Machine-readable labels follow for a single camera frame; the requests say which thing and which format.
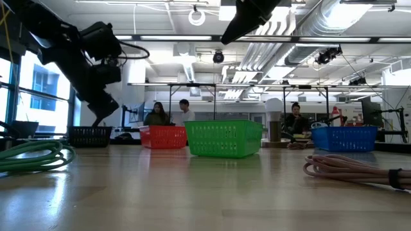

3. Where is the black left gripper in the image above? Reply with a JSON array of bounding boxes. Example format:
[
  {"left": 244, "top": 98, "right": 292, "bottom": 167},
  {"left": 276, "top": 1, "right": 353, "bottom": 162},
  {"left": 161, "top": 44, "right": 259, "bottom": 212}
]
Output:
[{"left": 72, "top": 60, "right": 122, "bottom": 128}]

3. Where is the black plastic basket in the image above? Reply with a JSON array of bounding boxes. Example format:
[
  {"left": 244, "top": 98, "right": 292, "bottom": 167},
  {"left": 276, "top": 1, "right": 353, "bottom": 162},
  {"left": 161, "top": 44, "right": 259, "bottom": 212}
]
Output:
[{"left": 68, "top": 126, "right": 113, "bottom": 148}]

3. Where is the red plastic basket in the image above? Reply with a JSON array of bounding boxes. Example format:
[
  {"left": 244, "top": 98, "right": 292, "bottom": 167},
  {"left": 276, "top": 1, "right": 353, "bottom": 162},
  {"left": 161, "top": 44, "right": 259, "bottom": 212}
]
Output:
[{"left": 139, "top": 124, "right": 188, "bottom": 150}]

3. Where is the green USB cable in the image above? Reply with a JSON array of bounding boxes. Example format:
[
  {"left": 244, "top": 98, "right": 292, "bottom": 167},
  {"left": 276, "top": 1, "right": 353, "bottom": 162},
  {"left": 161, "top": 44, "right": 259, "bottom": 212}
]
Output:
[{"left": 0, "top": 140, "right": 76, "bottom": 174}]

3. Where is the blue plastic basket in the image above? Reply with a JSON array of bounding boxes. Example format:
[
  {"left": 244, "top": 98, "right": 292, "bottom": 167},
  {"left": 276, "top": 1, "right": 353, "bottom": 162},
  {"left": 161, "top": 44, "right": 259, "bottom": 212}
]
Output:
[{"left": 310, "top": 126, "right": 378, "bottom": 153}]

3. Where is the grey monitor on arm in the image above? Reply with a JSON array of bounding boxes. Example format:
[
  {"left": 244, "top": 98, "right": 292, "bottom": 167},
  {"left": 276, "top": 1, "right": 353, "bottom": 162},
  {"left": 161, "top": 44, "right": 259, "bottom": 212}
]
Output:
[{"left": 121, "top": 102, "right": 145, "bottom": 129}]

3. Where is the person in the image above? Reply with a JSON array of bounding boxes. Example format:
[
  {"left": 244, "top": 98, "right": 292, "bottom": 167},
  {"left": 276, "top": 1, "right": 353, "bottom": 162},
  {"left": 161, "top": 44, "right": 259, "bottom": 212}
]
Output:
[
  {"left": 178, "top": 98, "right": 196, "bottom": 123},
  {"left": 143, "top": 101, "right": 171, "bottom": 126},
  {"left": 284, "top": 101, "right": 311, "bottom": 135}
]

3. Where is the black beam with light bars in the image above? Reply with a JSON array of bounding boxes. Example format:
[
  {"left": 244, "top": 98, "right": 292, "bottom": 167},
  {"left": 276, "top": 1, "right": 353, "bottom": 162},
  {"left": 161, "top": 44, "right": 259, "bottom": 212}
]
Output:
[{"left": 114, "top": 33, "right": 411, "bottom": 45}]

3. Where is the light bulb on metal base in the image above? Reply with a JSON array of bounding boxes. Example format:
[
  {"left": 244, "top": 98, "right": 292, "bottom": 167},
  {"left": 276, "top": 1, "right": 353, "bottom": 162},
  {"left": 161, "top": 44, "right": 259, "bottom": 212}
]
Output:
[{"left": 260, "top": 98, "right": 292, "bottom": 148}]

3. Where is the green plastic basket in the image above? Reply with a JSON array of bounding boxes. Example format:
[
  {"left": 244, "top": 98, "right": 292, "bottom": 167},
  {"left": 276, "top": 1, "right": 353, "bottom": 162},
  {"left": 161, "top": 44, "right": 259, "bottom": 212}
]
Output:
[{"left": 184, "top": 119, "right": 263, "bottom": 158}]

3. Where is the red desk item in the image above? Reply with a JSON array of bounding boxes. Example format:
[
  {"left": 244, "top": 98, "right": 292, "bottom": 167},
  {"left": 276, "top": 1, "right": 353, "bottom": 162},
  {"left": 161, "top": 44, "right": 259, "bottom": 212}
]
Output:
[{"left": 330, "top": 106, "right": 342, "bottom": 128}]

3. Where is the black computer monitor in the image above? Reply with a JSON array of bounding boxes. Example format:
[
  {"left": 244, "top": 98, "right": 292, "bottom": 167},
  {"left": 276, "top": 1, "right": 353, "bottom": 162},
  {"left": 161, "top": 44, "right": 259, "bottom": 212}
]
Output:
[{"left": 360, "top": 96, "right": 383, "bottom": 128}]

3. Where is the black desk stand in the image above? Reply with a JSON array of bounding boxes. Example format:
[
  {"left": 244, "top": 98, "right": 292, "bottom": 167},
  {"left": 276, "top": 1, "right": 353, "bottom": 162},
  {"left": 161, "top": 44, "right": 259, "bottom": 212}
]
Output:
[{"left": 372, "top": 107, "right": 408, "bottom": 144}]

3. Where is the white cable ring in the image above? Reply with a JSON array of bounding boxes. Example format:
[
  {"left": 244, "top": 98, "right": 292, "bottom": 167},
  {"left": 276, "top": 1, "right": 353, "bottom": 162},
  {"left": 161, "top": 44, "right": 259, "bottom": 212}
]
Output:
[{"left": 188, "top": 8, "right": 206, "bottom": 27}]

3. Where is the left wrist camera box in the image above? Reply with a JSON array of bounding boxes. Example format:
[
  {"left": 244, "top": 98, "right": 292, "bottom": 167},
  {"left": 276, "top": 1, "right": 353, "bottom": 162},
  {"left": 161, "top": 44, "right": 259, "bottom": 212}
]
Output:
[{"left": 79, "top": 21, "right": 123, "bottom": 62}]

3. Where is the silver ventilation duct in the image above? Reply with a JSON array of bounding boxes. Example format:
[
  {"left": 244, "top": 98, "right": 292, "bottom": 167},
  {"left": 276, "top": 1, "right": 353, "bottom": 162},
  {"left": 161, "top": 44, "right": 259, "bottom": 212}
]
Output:
[{"left": 284, "top": 0, "right": 375, "bottom": 67}]

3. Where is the black camera cluster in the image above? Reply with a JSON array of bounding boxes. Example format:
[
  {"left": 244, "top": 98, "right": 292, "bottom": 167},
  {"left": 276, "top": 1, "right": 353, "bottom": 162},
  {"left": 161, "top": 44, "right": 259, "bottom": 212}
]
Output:
[{"left": 314, "top": 46, "right": 343, "bottom": 65}]

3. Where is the black background rig frame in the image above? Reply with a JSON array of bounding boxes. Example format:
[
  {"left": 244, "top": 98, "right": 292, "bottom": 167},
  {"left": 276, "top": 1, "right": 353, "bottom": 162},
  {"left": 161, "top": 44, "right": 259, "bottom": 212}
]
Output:
[{"left": 128, "top": 82, "right": 411, "bottom": 121}]

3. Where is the yellow cable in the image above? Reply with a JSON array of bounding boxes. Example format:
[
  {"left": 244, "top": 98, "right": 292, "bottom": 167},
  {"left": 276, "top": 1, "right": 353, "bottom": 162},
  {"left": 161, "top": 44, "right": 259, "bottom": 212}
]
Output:
[{"left": 1, "top": 2, "right": 13, "bottom": 65}]

